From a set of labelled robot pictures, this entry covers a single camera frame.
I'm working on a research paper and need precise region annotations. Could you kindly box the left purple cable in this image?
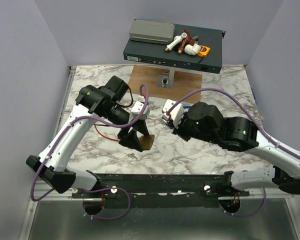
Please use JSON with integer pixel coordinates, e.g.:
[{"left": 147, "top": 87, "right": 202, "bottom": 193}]
[{"left": 29, "top": 83, "right": 151, "bottom": 221}]

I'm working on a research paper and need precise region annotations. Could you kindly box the grey plastic tool case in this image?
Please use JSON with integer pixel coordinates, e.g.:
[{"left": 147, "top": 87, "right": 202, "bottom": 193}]
[{"left": 129, "top": 19, "right": 175, "bottom": 45}]

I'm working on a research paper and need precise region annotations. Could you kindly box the wooden base board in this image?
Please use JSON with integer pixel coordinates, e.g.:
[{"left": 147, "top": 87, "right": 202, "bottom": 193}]
[{"left": 128, "top": 65, "right": 203, "bottom": 101}]

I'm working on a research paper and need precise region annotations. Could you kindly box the metal bracket with lock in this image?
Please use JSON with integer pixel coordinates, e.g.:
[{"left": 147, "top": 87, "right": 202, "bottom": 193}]
[{"left": 156, "top": 72, "right": 174, "bottom": 89}]

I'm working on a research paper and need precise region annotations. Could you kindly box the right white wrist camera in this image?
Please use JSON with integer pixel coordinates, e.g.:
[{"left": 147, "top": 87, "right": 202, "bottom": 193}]
[{"left": 161, "top": 99, "right": 185, "bottom": 129}]

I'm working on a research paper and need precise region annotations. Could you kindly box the silver key set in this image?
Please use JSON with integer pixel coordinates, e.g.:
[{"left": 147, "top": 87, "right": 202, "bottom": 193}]
[{"left": 124, "top": 153, "right": 138, "bottom": 160}]

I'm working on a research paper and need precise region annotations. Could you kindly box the brown pipe fitting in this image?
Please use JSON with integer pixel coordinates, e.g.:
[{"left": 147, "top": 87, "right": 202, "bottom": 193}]
[{"left": 177, "top": 28, "right": 197, "bottom": 55}]

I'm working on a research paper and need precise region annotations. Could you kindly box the yellow tape measure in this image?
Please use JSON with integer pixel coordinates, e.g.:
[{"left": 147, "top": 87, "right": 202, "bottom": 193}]
[{"left": 197, "top": 45, "right": 211, "bottom": 58}]

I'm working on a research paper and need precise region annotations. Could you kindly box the blue cable lock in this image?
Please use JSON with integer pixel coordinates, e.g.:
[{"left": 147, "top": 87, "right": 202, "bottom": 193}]
[{"left": 183, "top": 105, "right": 192, "bottom": 110}]

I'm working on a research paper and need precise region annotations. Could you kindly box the white pvc elbow fitting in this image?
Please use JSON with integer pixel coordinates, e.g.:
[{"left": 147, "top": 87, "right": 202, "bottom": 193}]
[{"left": 184, "top": 43, "right": 202, "bottom": 56}]

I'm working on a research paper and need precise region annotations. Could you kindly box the white pvc pipe fitting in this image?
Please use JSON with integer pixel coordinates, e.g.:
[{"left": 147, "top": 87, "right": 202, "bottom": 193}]
[{"left": 165, "top": 32, "right": 188, "bottom": 52}]

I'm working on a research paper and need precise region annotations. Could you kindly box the brass padlock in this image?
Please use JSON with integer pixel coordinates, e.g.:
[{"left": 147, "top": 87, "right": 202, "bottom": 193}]
[{"left": 139, "top": 134, "right": 155, "bottom": 151}]

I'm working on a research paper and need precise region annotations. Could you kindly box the red cable padlock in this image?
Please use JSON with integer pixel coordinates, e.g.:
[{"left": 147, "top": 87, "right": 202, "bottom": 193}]
[{"left": 94, "top": 124, "right": 120, "bottom": 142}]

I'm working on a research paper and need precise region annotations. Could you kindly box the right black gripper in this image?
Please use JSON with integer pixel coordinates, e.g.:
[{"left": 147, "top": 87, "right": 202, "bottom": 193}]
[{"left": 167, "top": 110, "right": 218, "bottom": 145}]

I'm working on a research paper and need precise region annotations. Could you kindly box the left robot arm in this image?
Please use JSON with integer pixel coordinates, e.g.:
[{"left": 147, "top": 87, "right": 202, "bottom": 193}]
[{"left": 26, "top": 76, "right": 154, "bottom": 198}]

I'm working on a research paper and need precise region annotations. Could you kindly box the black mounting base plate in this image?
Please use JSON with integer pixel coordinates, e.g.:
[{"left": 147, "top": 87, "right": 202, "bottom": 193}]
[{"left": 72, "top": 171, "right": 249, "bottom": 209}]

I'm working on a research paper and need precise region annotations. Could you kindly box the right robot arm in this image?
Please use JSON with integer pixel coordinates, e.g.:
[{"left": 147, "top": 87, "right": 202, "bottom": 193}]
[{"left": 165, "top": 102, "right": 300, "bottom": 196}]

